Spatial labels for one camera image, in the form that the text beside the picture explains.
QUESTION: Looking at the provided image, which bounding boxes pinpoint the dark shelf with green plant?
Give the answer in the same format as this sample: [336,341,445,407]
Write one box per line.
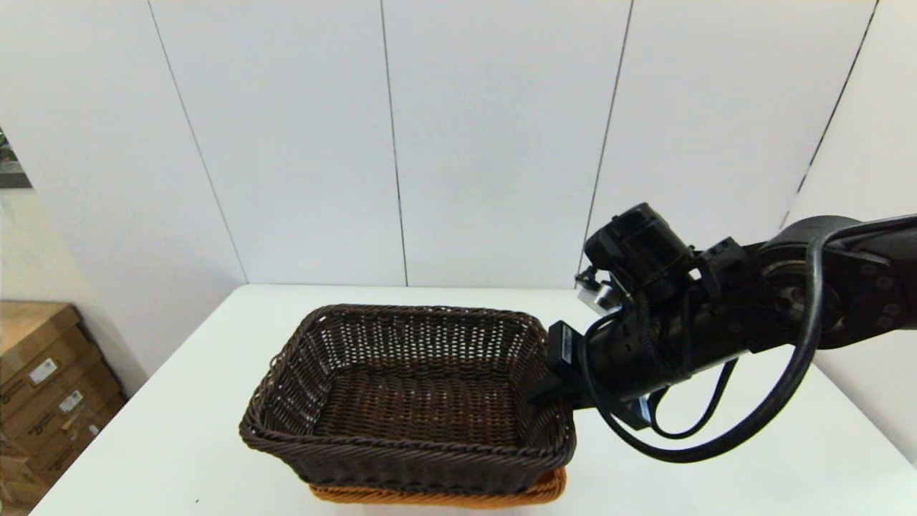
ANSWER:
[0,125,34,191]

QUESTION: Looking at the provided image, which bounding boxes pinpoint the orange wicker basket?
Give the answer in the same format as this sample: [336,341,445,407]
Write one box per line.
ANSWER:
[309,467,568,510]

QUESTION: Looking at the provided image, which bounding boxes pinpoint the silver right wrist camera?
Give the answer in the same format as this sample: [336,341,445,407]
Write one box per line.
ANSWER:
[577,282,618,310]

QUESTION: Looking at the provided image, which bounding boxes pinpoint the brown cardboard box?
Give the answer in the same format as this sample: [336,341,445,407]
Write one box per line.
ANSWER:
[0,394,130,495]
[0,358,119,449]
[0,302,97,406]

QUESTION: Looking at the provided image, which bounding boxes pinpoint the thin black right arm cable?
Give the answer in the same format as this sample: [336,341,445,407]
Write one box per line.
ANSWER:
[648,357,739,439]

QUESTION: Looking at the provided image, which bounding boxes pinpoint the dark brown wicker basket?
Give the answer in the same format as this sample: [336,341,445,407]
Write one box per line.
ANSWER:
[239,304,578,495]

